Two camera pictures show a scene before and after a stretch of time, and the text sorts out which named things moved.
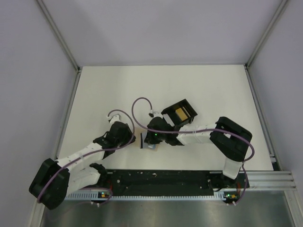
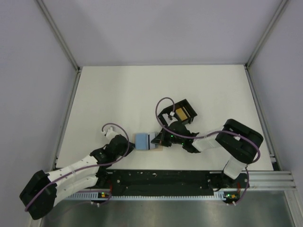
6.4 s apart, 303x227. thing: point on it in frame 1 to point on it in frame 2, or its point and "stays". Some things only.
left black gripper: (128, 133) to (130, 149)
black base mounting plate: (169, 183) stays
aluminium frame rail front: (271, 180) stays
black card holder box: (181, 113) stays
